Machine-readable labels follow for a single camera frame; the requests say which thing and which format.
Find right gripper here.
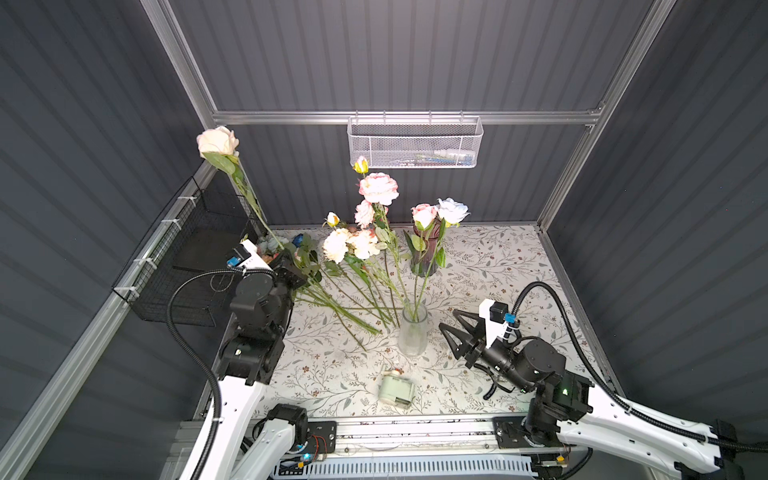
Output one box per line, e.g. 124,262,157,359
440,306,532,395

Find clear frosted glass vase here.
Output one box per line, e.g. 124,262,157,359
398,302,429,357

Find pink peony flower spray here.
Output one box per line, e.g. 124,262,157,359
353,156,417,320

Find white blue rose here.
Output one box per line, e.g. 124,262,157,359
413,198,470,303

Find pink rose stem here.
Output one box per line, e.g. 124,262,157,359
406,204,446,321

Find cream rose stem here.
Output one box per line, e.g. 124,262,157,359
196,126,284,251

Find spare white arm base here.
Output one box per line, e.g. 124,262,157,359
230,404,308,480

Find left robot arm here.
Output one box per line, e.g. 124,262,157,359
181,252,308,479

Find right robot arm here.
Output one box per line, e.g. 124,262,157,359
439,310,745,479

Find dark red glass vase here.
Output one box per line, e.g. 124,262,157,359
407,219,441,278

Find flower bunch on table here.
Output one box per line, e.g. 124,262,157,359
256,232,394,336

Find cream white flower spray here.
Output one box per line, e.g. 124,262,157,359
321,201,400,327

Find tubes in white basket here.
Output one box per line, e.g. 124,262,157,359
390,149,476,167

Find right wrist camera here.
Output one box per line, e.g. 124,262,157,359
478,299,520,348

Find black wire wall basket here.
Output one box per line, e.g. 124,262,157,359
113,173,262,328

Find aluminium front rail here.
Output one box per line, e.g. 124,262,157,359
173,410,577,463

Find white wire wall basket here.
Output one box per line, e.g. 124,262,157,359
346,114,484,170

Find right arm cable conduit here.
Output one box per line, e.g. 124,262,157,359
509,280,768,454

